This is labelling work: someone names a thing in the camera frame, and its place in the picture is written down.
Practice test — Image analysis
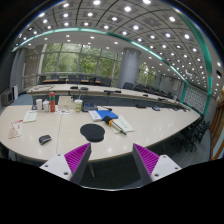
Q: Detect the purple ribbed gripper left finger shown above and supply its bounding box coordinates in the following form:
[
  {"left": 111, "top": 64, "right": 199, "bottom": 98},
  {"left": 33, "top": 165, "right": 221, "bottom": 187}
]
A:
[{"left": 41, "top": 143, "right": 91, "bottom": 185}]

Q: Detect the grey desk telephone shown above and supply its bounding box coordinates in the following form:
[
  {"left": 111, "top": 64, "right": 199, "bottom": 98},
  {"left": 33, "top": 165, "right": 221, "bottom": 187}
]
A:
[{"left": 82, "top": 103, "right": 98, "bottom": 112}]

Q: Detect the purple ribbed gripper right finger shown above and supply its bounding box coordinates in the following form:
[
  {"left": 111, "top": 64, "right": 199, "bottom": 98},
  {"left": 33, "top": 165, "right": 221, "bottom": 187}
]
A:
[{"left": 132, "top": 144, "right": 181, "bottom": 185}]

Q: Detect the grey round pillar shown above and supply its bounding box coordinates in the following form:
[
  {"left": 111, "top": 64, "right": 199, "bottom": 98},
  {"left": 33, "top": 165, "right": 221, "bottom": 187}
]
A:
[{"left": 117, "top": 48, "right": 141, "bottom": 88}]

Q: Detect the black computer mouse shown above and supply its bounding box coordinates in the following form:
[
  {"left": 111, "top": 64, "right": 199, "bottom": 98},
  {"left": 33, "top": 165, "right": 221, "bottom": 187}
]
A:
[{"left": 39, "top": 135, "right": 51, "bottom": 145}]

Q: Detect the white cup with green label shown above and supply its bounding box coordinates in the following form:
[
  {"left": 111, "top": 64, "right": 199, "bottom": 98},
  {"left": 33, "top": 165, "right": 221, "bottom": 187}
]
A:
[{"left": 74, "top": 99, "right": 83, "bottom": 112}]

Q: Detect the red white booklet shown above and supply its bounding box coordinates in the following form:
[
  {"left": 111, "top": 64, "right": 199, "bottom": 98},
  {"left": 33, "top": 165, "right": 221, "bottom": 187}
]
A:
[{"left": 9, "top": 120, "right": 23, "bottom": 139}]

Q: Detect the black round mouse pad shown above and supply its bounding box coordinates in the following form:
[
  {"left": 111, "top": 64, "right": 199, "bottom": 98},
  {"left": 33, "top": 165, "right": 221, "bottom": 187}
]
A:
[{"left": 80, "top": 124, "right": 105, "bottom": 142}]

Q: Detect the white paper sheet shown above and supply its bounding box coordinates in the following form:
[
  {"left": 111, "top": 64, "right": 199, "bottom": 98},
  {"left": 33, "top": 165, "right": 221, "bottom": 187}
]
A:
[{"left": 23, "top": 111, "right": 37, "bottom": 123}]

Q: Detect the red thermos bottle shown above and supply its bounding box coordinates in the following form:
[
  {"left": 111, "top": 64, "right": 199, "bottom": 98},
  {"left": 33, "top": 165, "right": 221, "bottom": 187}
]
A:
[{"left": 49, "top": 92, "right": 55, "bottom": 112}]

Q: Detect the white paper cup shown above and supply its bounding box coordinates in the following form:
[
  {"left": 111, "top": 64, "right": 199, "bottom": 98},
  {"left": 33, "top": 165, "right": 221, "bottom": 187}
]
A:
[{"left": 36, "top": 99, "right": 42, "bottom": 111}]

